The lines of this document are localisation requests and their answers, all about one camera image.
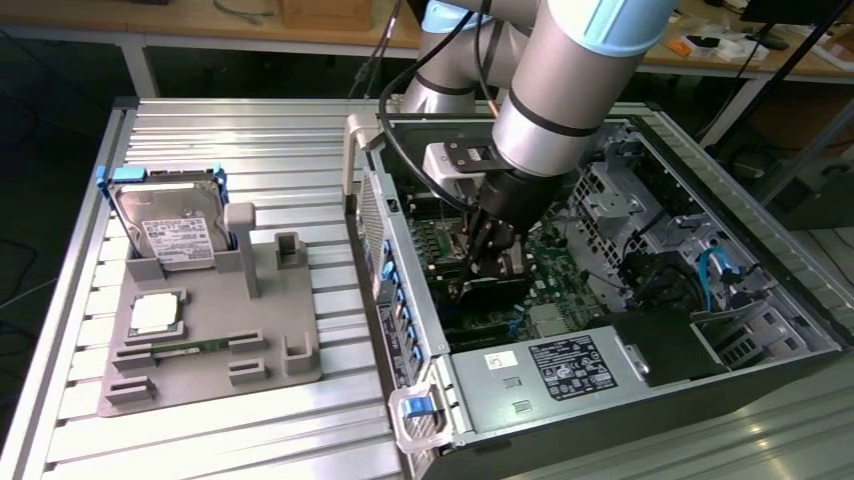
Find blue disk wire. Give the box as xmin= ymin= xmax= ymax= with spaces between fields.
xmin=695 ymin=246 xmax=734 ymax=312

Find green coiled wire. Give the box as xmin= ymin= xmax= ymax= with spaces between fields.
xmin=212 ymin=0 xmax=278 ymax=19

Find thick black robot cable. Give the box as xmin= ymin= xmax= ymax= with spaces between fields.
xmin=376 ymin=0 xmax=510 ymax=212

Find black expansion slot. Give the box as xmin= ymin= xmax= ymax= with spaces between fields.
xmin=443 ymin=322 xmax=516 ymax=352

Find black open PC case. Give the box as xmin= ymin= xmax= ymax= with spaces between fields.
xmin=340 ymin=112 xmax=854 ymax=480

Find wooden workbench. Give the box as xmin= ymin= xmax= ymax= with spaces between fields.
xmin=0 ymin=0 xmax=854 ymax=101

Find black monitor with stand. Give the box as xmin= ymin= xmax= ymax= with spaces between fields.
xmin=738 ymin=0 xmax=854 ymax=51

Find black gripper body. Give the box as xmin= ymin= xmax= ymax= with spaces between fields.
xmin=476 ymin=169 xmax=562 ymax=234

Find silver chipset heat sink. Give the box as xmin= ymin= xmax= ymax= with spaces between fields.
xmin=528 ymin=303 xmax=570 ymax=335

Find black slanted pole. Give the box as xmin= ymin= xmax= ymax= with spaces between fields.
xmin=693 ymin=0 xmax=837 ymax=141

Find thin grey robot cable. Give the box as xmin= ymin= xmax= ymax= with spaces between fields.
xmin=346 ymin=0 xmax=406 ymax=99

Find grey parts rack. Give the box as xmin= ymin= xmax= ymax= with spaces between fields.
xmin=96 ymin=202 xmax=323 ymax=419

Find grey power supply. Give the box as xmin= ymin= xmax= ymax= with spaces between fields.
xmin=450 ymin=327 xmax=654 ymax=434

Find black graphics card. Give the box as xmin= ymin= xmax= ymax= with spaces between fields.
xmin=440 ymin=269 xmax=530 ymax=326

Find silver hard disk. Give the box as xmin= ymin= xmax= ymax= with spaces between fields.
xmin=109 ymin=180 xmax=226 ymax=274

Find metal disk bay cage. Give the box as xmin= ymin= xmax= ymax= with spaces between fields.
xmin=564 ymin=160 xmax=663 ymax=302

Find silver CPU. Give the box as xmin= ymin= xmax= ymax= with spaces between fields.
xmin=127 ymin=294 xmax=184 ymax=339

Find green RAM stick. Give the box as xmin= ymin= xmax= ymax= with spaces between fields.
xmin=149 ymin=338 xmax=232 ymax=358

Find green motherboard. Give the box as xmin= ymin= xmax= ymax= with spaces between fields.
xmin=404 ymin=192 xmax=635 ymax=351

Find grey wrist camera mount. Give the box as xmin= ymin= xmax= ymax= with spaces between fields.
xmin=422 ymin=140 xmax=500 ymax=190

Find black plastic shroud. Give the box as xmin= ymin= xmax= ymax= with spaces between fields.
xmin=610 ymin=311 xmax=730 ymax=389

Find hard disk drive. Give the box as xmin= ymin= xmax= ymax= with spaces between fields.
xmin=92 ymin=164 xmax=243 ymax=262

